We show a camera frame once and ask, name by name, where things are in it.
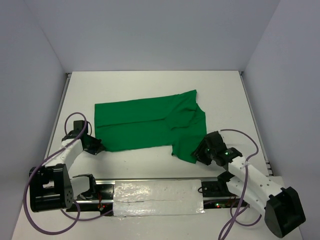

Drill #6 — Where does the green t shirt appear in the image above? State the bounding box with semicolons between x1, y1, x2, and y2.
94;90;207;164

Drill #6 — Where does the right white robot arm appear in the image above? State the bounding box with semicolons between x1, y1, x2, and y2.
191;131;306;238

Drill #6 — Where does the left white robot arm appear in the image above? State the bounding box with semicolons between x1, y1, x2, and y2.
29;120;106;213

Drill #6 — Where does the silver tape patch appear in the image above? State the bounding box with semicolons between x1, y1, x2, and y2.
112;179;205;217

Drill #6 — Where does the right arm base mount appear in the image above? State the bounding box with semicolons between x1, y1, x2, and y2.
197;173;240;210

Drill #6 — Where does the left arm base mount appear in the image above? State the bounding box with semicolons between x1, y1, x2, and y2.
70;174;115;217

